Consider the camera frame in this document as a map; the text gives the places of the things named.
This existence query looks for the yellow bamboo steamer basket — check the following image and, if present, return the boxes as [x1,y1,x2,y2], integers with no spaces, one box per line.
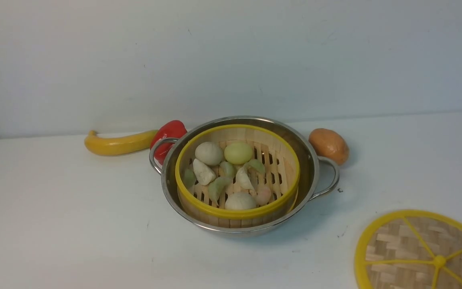
[175,124,300,228]

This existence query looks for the yellow woven steamer lid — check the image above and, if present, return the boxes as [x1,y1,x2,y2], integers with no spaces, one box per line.
[354,210,462,289]

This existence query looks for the stainless steel pot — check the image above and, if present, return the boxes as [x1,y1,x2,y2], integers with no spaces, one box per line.
[149,116,340,236]

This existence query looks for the yellow-green round bun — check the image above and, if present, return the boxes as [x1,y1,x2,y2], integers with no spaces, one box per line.
[224,142,254,165]

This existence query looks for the white round bun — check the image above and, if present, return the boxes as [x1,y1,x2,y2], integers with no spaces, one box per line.
[195,142,224,166]

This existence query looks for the green dumpling middle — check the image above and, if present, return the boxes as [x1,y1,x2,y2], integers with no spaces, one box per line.
[219,161,236,179]

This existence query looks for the green dumpling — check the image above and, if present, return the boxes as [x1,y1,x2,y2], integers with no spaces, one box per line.
[208,176,233,203]
[243,159,266,175]
[182,168,197,190]
[219,161,236,179]

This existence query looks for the green dumpling upper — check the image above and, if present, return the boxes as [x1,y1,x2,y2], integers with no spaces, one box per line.
[243,159,266,175]

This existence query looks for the white dumpling centre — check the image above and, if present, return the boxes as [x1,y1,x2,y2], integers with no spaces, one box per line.
[235,164,255,191]

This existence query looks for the white dumpling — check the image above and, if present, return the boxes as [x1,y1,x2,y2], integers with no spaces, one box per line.
[192,159,216,185]
[235,164,255,191]

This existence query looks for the white dumpling left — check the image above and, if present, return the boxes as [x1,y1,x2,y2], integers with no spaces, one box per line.
[192,159,216,185]

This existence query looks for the green dumpling front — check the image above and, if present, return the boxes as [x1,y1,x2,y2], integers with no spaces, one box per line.
[208,176,233,203]

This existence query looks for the green dumpling far left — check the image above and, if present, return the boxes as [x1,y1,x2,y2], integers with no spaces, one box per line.
[182,168,197,190]

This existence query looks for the white bun front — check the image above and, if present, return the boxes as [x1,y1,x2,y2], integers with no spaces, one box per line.
[224,192,257,210]

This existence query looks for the red bell pepper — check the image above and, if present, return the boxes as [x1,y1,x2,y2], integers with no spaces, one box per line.
[150,120,187,166]

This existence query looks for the pink dumpling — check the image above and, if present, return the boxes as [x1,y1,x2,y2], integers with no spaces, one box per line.
[255,185,272,206]

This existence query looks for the brown potato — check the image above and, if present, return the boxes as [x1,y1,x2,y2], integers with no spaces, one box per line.
[308,128,350,166]

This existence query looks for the yellow plastic banana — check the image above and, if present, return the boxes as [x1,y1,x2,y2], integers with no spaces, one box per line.
[84,130,158,156]

